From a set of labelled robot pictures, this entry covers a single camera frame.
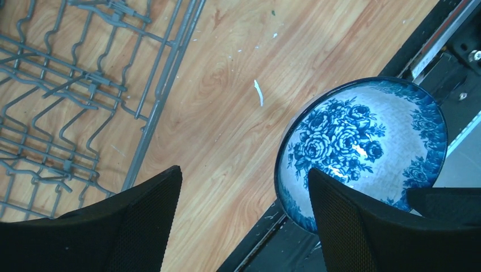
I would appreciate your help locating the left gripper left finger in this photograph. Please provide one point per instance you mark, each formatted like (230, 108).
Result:
(126, 232)

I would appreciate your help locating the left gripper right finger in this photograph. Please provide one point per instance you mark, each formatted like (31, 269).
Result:
(360, 233)

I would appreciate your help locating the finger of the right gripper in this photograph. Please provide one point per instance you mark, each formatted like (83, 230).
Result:
(456, 205)

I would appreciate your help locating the blue floral white bowl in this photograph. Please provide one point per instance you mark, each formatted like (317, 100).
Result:
(380, 135)

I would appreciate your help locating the grey wire dish rack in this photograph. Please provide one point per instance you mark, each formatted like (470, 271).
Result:
(83, 86)

